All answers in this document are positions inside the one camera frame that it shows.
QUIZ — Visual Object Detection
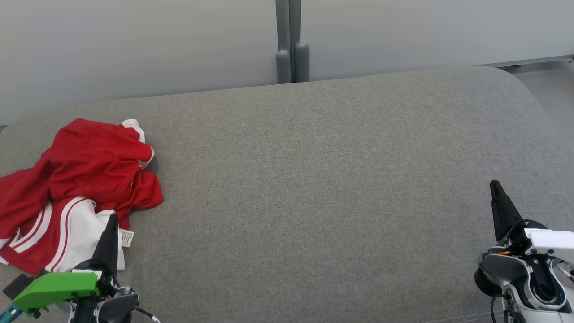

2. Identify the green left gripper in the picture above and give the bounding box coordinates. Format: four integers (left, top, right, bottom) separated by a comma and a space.
13, 213, 120, 316

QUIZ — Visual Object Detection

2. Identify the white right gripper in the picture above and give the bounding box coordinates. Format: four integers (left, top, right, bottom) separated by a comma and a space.
490, 179, 574, 266

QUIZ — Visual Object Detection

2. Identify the red Bulls 23 jersey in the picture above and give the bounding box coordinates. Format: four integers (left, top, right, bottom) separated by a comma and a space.
0, 168, 135, 275

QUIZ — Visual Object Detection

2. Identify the grey fabric sofa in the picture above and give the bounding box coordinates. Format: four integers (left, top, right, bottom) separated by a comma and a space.
0, 66, 574, 323

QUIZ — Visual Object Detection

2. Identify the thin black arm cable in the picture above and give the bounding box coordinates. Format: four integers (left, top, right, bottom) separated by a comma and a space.
134, 306, 161, 323
490, 293, 512, 323

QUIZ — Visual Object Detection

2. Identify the grey partition base rail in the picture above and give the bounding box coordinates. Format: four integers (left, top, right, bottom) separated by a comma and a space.
487, 55, 574, 70

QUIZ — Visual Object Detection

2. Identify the grey cylinder post cap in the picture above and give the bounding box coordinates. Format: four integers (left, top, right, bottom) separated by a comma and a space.
276, 49, 292, 84
294, 42, 310, 83

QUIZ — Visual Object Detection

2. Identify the grey partition post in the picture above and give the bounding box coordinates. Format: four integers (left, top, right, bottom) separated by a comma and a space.
275, 0, 302, 84

